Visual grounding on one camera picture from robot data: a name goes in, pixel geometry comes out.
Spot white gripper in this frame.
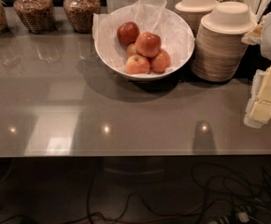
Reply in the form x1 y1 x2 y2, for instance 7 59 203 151
241 23 271 129

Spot red yellow top apple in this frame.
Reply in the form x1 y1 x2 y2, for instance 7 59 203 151
135 32 162 58

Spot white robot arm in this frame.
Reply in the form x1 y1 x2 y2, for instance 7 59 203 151
244 12 271 128

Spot white bowl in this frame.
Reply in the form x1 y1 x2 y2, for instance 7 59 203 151
93 5 195 81

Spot front right red apple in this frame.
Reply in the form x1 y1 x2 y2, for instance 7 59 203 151
150 49 171 74

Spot front left yellow-red apple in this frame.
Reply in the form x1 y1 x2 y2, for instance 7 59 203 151
125 54 150 75

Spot small hidden middle apple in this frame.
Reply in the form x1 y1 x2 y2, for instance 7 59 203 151
126 43 136 57

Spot dark red apple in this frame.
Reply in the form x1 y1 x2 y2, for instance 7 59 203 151
117 21 139 46

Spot front stack paper bowls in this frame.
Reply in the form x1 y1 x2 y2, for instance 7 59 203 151
191 1 256 82

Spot stack paper bowls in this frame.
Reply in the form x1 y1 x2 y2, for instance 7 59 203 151
191 1 256 82
175 0 219 35

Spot rear stack paper bowls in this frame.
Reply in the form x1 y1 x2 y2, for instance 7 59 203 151
175 0 219 35

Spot white power plug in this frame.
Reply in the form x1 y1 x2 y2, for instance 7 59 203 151
236 212 250 224

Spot white tissue paper liner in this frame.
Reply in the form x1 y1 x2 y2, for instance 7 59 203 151
92 0 195 76

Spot right glass cereal jar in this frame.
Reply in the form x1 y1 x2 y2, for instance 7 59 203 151
63 0 101 34

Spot middle glass cereal jar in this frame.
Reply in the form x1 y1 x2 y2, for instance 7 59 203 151
13 0 55 34

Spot black cables on floor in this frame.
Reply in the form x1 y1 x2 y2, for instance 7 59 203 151
0 159 271 224

